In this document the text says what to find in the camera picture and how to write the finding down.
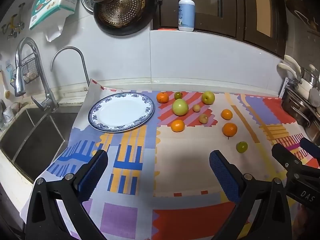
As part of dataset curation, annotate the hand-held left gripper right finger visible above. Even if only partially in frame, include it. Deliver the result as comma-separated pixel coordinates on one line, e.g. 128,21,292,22
209,150,293,240

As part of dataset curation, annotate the blue and white patterned plate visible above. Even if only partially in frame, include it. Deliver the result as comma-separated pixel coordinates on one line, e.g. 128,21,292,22
88,93,155,133

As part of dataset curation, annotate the black wire basket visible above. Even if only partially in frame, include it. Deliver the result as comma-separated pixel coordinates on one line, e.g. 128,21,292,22
10,57,40,87

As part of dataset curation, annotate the colourful patterned tablecloth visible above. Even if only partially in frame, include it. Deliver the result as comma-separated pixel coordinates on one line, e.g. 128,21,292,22
20,79,320,240

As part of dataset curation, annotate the large chrome faucet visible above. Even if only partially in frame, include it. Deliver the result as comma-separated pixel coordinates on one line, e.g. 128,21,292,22
14,37,59,111

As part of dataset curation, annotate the white pump soap bottle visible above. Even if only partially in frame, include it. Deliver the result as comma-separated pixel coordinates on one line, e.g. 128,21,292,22
178,0,196,32

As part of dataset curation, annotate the thin gooseneck faucet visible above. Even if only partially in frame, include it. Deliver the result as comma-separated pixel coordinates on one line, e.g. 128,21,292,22
51,46,90,87

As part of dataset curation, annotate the white paper sheet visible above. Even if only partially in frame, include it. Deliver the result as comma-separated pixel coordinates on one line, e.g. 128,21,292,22
45,12,73,42

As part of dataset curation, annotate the medium green apple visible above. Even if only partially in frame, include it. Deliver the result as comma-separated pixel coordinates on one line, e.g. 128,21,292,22
202,91,216,105

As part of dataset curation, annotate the teal and white tissue pack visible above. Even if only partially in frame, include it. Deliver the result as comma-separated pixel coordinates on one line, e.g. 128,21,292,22
29,0,83,30

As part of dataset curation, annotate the stainless steel sink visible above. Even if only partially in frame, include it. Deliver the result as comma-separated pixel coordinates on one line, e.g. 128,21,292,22
0,106,82,183

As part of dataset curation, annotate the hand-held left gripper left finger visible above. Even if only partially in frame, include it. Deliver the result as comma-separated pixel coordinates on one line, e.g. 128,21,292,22
25,149,109,240

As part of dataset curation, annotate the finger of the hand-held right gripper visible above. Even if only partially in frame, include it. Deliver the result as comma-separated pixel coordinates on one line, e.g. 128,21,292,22
272,143,304,170
300,138,320,160

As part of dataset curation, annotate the black wok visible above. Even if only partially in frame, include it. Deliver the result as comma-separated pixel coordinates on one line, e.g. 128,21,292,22
93,0,163,36

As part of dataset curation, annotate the large green apple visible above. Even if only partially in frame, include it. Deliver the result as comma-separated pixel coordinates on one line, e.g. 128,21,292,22
172,99,189,116

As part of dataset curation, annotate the dark brown window frame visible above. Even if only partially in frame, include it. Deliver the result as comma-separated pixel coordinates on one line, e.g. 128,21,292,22
152,0,288,60

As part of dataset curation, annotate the yellow wall hook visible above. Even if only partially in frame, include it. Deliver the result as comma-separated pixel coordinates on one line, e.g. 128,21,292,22
1,2,26,39

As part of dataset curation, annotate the golden perforated strainer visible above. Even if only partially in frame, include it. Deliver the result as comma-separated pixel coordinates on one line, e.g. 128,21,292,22
97,0,146,27

